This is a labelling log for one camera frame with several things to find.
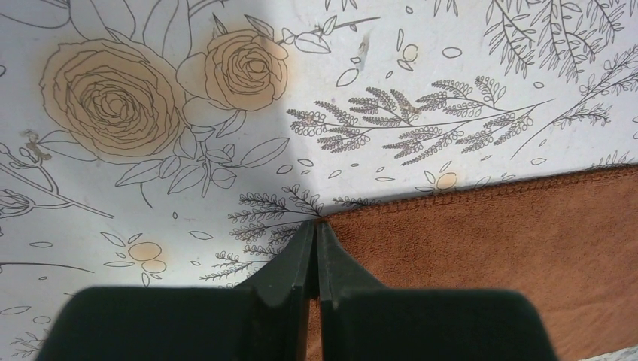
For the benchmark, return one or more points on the floral patterned table mat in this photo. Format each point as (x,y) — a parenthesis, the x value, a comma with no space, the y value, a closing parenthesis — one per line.
(182,143)

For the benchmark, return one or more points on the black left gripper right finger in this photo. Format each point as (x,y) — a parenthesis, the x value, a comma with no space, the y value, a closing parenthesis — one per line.
(364,319)

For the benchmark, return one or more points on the brown towel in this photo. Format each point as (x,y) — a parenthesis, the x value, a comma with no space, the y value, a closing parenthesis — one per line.
(567,242)

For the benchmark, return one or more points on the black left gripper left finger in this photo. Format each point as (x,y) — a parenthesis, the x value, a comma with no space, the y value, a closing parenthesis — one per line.
(265,317)

